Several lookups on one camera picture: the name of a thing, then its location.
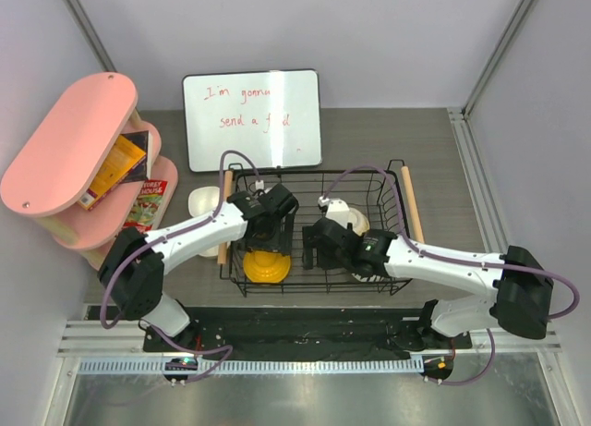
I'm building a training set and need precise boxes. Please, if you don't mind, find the whiteboard with red writing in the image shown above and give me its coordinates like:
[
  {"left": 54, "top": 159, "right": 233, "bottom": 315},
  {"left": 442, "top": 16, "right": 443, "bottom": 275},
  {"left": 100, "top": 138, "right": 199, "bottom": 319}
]
[{"left": 182, "top": 68, "right": 322, "bottom": 173}]

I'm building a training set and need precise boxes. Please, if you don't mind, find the yellow dotted white bowl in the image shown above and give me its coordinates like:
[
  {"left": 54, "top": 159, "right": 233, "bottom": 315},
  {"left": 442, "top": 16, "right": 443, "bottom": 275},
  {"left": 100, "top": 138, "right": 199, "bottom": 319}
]
[{"left": 348, "top": 207, "right": 370, "bottom": 236}]

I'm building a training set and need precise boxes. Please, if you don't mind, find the pink three-tier shelf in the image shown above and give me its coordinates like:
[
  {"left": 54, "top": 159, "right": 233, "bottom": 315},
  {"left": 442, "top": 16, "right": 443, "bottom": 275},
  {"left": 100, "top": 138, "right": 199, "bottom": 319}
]
[{"left": 1, "top": 72, "right": 178, "bottom": 268}]

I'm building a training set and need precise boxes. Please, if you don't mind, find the green square bowl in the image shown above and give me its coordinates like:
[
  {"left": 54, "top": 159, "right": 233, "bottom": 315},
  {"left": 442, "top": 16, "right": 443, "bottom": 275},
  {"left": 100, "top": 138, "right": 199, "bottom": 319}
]
[{"left": 187, "top": 186, "right": 223, "bottom": 217}]

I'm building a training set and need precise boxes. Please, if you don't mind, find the orange yellow ribbed bowl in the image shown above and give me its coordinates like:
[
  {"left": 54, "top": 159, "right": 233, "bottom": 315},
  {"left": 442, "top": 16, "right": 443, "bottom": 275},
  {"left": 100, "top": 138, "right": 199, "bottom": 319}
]
[{"left": 243, "top": 250, "right": 292, "bottom": 284}]

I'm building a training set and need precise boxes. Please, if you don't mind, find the black wire dish rack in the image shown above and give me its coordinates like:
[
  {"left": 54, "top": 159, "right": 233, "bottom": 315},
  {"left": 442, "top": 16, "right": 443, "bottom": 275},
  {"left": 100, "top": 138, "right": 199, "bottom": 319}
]
[{"left": 220, "top": 169, "right": 411, "bottom": 297}]

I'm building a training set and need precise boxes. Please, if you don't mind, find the red storey house book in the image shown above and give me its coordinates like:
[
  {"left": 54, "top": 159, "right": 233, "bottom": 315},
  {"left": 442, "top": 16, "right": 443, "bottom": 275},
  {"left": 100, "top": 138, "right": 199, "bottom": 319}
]
[{"left": 123, "top": 180, "right": 168, "bottom": 233}]

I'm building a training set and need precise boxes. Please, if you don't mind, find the dark purple book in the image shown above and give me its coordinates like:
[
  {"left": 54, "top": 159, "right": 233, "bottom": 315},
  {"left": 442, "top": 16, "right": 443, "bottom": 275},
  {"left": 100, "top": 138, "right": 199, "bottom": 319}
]
[{"left": 120, "top": 129, "right": 153, "bottom": 185}]

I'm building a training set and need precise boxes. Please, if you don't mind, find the white slotted cable duct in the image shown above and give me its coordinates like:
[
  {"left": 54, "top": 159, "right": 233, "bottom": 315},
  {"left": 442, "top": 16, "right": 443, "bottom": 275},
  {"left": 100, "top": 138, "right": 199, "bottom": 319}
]
[{"left": 78, "top": 356, "right": 424, "bottom": 375}]

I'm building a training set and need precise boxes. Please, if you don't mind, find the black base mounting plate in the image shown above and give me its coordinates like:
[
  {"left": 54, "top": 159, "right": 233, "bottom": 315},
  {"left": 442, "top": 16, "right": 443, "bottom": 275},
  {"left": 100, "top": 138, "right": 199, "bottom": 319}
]
[{"left": 171, "top": 307, "right": 472, "bottom": 356}]

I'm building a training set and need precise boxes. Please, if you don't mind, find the white striped bowl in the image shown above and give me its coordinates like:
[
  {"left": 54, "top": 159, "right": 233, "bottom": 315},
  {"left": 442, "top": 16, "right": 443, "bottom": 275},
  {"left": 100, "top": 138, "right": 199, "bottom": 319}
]
[{"left": 351, "top": 264, "right": 390, "bottom": 283}]

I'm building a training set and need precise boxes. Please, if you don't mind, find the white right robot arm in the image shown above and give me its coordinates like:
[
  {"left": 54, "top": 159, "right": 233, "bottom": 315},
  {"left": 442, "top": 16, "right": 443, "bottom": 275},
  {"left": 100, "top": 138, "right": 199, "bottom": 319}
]
[{"left": 302, "top": 217, "right": 553, "bottom": 351}]

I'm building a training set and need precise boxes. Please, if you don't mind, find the yellow orange book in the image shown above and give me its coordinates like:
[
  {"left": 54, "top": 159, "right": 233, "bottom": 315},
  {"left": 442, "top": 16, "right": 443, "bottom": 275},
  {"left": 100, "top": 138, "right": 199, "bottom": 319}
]
[{"left": 78, "top": 135, "right": 147, "bottom": 211}]

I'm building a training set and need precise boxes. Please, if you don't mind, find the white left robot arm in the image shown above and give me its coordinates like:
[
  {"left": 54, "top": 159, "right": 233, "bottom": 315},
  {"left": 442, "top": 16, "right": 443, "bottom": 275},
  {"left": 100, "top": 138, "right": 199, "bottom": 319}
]
[{"left": 98, "top": 184, "right": 299, "bottom": 352}]

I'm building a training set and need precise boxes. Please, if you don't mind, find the beige floral ceramic bowl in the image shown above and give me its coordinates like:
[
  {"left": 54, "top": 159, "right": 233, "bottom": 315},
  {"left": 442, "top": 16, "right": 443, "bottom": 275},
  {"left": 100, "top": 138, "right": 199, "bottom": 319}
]
[{"left": 199, "top": 246, "right": 219, "bottom": 259}]

